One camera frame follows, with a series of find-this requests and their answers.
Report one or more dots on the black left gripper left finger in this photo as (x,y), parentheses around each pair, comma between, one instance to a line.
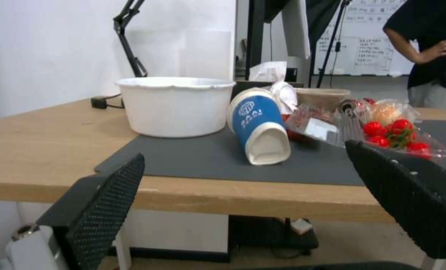
(95,213)

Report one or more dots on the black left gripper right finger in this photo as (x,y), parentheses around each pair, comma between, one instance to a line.
(414,202)

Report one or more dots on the clear plastic food wrapper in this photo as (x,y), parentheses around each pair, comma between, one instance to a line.
(311,123)

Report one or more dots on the clear box of cherry tomatoes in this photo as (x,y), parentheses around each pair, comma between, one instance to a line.
(395,130)

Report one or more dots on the black power adapter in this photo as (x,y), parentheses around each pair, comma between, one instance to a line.
(100,102)

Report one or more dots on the red drink can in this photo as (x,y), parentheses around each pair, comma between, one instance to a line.
(352,106)

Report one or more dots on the white plastic bowl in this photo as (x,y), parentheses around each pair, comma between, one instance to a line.
(175,107)

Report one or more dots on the brown paper bowl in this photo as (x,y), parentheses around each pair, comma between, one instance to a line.
(321,97)

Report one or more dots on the person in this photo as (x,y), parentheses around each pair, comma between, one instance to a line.
(427,53)

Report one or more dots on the person's hand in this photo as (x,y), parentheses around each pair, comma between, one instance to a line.
(434,50)

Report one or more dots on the dark grey desk mat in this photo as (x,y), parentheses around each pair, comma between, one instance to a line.
(245,157)

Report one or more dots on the whiteboard with writing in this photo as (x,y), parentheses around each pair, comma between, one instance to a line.
(361,39)

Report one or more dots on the blue and white paper cup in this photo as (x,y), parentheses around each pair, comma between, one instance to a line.
(259,126)

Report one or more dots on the black tripod stand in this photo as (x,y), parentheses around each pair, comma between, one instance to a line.
(329,42)

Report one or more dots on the white tissue box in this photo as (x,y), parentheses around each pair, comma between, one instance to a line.
(270,70)

